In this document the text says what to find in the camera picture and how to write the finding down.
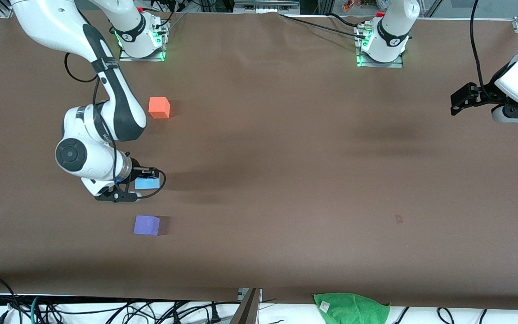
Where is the green cloth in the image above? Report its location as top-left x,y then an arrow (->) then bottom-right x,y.
313,292 -> 391,324

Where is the long black table cable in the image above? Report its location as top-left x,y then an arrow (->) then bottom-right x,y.
279,13 -> 368,40

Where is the small white metal bracket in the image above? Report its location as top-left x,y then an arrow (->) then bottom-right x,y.
237,288 -> 263,301

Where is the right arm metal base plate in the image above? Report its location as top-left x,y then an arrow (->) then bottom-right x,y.
118,18 -> 170,62

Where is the brown table cover sheet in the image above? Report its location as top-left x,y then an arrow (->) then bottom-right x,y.
0,7 -> 518,311

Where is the thick black right gripper cable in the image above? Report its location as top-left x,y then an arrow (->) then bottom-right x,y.
138,169 -> 167,199

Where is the purple foam block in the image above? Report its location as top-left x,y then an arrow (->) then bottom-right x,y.
133,215 -> 161,237

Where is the grey metal post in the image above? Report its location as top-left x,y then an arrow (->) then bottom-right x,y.
230,288 -> 263,324

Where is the thin grey cable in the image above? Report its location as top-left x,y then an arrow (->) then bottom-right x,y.
160,13 -> 188,39

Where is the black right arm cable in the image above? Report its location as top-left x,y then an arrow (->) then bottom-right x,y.
63,52 -> 122,183

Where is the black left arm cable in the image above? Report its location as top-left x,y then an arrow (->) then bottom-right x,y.
469,0 -> 497,103

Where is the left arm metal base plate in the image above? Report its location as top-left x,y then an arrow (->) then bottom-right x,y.
354,22 -> 404,68

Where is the colourful background object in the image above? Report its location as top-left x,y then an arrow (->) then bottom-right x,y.
342,0 -> 376,12

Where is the short black table cable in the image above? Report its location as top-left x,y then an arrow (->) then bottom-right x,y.
326,13 -> 365,28

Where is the grey metal rail box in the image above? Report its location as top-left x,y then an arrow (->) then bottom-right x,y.
233,0 -> 301,14

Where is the orange foam block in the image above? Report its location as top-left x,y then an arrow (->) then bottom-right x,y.
148,96 -> 171,119

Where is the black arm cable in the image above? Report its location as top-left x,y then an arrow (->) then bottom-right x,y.
63,52 -> 122,183
469,0 -> 497,103

